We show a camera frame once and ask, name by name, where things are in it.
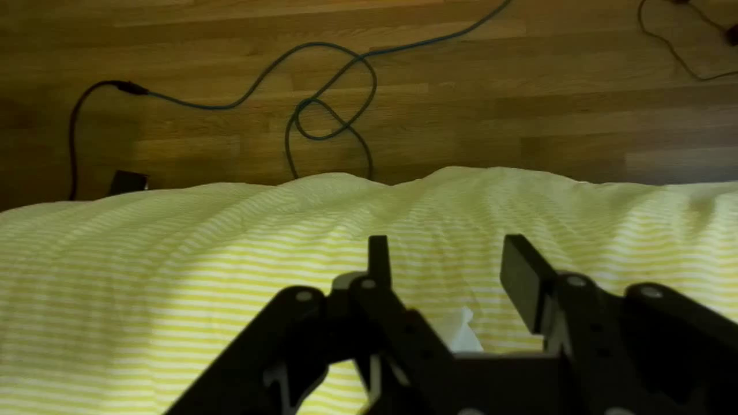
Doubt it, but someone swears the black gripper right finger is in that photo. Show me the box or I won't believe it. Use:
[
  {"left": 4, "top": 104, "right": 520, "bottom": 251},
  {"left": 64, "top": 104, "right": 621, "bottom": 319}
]
[{"left": 499, "top": 232, "right": 738, "bottom": 415}]

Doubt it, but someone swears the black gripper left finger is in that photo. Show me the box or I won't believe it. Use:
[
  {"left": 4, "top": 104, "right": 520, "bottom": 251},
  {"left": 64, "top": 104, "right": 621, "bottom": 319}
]
[{"left": 163, "top": 232, "right": 456, "bottom": 415}]

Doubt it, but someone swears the yellow striped bed sheet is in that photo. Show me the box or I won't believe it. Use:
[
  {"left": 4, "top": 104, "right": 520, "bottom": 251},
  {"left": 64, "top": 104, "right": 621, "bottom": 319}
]
[{"left": 0, "top": 163, "right": 738, "bottom": 415}]

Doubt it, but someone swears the black power adapter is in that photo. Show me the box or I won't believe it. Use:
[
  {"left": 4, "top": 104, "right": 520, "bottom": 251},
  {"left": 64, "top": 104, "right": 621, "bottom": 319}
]
[{"left": 109, "top": 167, "right": 150, "bottom": 195}]

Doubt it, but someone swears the long black floor cable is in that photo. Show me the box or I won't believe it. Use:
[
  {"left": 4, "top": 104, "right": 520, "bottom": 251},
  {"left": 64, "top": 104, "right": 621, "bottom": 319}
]
[{"left": 66, "top": 0, "right": 515, "bottom": 203}]

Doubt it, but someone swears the thin black floor cable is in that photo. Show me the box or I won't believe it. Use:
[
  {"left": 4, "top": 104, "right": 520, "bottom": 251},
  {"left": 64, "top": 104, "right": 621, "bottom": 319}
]
[{"left": 633, "top": 0, "right": 738, "bottom": 82}]

